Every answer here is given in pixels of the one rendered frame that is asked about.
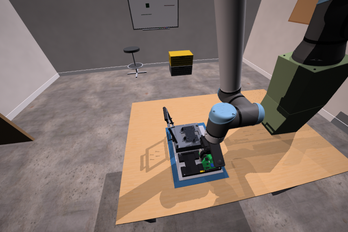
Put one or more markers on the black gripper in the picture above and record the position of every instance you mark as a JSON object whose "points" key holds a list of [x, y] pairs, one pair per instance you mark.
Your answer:
{"points": [[203, 153]]}

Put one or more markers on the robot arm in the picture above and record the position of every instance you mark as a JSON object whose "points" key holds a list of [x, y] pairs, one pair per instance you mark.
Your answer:
{"points": [[324, 44]]}

